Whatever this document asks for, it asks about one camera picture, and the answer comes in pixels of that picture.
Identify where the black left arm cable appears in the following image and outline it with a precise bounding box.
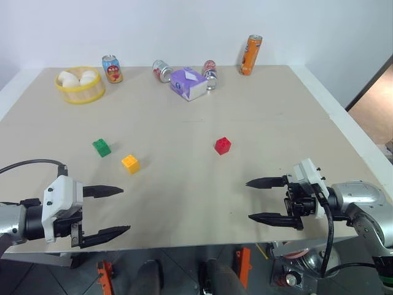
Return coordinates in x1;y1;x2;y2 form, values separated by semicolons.
0;159;69;178

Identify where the green toy block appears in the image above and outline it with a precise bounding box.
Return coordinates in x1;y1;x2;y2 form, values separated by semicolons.
91;138;112;159

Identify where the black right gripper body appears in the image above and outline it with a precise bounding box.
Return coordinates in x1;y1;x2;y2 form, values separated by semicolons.
283;175;319;218

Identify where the white steamed bun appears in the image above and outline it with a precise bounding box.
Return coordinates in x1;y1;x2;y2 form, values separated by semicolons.
61;76;82;89
79;70;96;86
58;71;76;85

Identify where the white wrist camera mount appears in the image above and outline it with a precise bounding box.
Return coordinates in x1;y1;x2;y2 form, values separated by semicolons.
292;158;330;220
42;175;85;244

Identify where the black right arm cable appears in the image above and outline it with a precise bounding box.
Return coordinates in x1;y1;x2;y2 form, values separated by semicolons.
313;183;376;278

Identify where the brown wooden door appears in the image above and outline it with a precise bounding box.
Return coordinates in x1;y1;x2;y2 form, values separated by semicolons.
344;54;393;146

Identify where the red toy block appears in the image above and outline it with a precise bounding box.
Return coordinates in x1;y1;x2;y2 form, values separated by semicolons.
214;135;233;156

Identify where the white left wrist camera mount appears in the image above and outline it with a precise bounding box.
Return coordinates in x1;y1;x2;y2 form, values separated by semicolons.
42;175;85;244

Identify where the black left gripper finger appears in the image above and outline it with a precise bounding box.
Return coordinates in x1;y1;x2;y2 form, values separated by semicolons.
82;185;125;199
79;225;131;250

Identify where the red blue cola can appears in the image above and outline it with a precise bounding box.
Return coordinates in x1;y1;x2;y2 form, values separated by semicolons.
201;60;219;91

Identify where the yellow toy block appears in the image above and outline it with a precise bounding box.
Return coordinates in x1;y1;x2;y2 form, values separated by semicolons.
121;154;141;175

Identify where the dark rounded shape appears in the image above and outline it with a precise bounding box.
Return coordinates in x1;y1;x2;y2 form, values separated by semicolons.
198;259;246;295

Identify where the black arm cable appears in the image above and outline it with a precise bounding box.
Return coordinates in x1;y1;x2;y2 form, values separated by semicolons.
313;183;376;278
0;159;69;178

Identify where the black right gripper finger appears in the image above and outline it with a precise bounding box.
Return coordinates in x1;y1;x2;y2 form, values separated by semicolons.
244;175;291;190
247;212;305;231

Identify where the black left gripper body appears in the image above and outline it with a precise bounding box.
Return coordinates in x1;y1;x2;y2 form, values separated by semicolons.
53;205;85;248

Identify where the red white soda can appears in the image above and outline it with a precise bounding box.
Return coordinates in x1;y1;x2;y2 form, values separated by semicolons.
152;59;174;84

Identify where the orange clamp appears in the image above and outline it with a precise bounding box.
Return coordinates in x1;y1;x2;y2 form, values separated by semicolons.
235;246;252;290
96;260;117;295

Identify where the purple tissue pack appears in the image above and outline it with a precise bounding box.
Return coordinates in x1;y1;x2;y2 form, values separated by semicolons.
169;66;209;102

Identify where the tall orange drink can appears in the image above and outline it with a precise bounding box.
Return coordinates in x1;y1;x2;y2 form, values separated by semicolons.
239;34;263;77

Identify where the blue peach drink can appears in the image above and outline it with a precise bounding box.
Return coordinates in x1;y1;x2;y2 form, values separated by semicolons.
101;54;124;84

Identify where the bamboo steamer basket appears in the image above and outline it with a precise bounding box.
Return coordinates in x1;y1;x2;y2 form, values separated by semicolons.
54;66;106;106

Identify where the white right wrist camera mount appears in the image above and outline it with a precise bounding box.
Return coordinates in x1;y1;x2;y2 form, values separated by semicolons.
292;158;330;220

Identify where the silver robot body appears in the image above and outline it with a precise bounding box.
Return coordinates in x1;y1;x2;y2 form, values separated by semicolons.
269;241;341;287

